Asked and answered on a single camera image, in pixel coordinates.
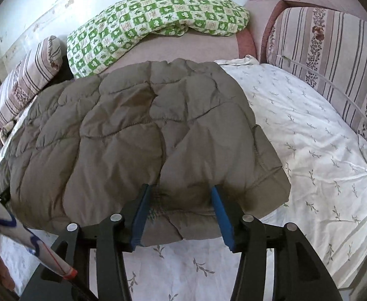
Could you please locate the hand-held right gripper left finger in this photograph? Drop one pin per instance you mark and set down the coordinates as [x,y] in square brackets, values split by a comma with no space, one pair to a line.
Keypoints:
[139,219]

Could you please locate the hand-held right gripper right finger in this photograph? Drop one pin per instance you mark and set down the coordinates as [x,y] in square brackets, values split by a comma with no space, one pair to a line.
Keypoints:
[222,222]

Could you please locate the olive quilted jacket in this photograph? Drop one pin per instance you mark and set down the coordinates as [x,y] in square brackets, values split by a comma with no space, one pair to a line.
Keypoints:
[124,131]

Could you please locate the white leaf-print bedsheet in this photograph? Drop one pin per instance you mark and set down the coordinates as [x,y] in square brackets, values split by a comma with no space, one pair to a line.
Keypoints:
[311,163]

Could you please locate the white printed stick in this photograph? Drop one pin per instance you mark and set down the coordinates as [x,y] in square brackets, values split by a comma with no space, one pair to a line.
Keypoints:
[17,232]

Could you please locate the clear plastic tube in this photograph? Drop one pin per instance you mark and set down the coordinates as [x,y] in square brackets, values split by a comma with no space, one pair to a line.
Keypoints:
[336,87]

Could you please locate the striped floral cushion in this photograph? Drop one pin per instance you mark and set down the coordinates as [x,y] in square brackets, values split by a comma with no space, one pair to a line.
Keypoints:
[327,53]
[23,84]

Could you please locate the pink sofa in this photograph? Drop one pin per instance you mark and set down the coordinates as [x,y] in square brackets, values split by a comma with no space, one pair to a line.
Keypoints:
[202,44]

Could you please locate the green checkered pillow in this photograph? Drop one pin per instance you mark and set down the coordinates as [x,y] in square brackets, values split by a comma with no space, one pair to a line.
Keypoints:
[139,22]

